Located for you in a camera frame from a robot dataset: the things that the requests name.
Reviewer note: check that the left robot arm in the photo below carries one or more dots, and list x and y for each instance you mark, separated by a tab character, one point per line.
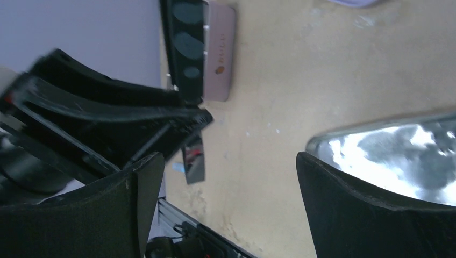
182	23

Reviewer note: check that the black metal tongs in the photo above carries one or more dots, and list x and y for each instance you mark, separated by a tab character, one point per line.
193	160

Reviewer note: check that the silver metal box lid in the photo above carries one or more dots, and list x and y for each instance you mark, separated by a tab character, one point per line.
410	156

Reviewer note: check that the blue small marker cap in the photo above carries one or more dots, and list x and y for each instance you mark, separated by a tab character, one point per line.
179	167

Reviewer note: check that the purple plastic tray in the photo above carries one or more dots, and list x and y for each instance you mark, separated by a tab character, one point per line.
355	3

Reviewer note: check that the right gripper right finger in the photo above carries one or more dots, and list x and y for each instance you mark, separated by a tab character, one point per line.
349	217

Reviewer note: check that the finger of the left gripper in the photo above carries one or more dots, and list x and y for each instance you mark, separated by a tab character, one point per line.
99	124

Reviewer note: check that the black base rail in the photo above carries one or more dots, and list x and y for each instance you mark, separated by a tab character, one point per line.
176	234

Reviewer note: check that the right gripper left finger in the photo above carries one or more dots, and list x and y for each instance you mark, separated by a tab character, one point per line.
110	217

